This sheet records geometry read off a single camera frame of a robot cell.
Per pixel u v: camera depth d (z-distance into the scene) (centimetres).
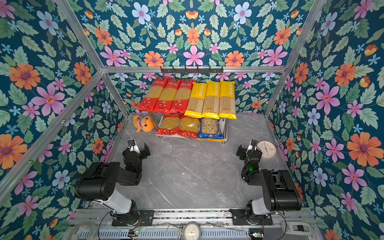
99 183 46
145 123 103
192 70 93
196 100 77
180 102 75
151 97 77
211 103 75
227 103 75
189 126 98
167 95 79
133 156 74
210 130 96
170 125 99
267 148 96
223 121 108
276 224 72
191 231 66
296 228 70
